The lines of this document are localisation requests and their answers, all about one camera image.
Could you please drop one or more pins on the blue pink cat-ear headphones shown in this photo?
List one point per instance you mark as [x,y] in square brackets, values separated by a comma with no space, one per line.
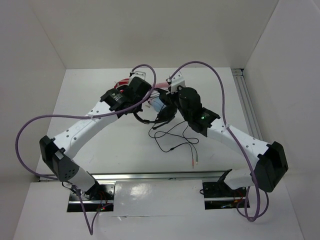
[154,100]

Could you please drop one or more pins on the red headphones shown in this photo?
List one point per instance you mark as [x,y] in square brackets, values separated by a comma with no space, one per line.
[122,84]

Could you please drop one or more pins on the aluminium rail front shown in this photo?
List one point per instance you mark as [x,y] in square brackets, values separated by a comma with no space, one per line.
[162,176]

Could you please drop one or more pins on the aluminium rail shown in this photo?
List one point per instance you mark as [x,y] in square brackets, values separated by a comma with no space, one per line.
[246,103]
[162,176]

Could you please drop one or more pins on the aluminium rail right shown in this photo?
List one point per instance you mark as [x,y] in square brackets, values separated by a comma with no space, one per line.
[246,103]

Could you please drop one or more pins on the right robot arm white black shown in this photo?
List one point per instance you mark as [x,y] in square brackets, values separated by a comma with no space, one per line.
[267,162]

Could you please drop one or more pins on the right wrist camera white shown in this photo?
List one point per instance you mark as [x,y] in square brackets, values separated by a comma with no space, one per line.
[175,82]

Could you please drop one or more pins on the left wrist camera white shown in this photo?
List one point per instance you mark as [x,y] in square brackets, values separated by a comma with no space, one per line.
[138,74]

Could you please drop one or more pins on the black headset with cable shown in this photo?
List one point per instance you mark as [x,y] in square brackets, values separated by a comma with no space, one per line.
[164,116]

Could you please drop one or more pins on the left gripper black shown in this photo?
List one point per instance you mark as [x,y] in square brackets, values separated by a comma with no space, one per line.
[139,109]

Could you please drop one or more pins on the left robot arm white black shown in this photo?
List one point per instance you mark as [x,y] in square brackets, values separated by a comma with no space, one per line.
[58,152]

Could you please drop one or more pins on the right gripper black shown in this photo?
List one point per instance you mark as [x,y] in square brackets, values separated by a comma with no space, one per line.
[172,96]

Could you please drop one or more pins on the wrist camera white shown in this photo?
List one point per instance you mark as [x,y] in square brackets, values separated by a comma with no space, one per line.
[175,82]
[138,74]

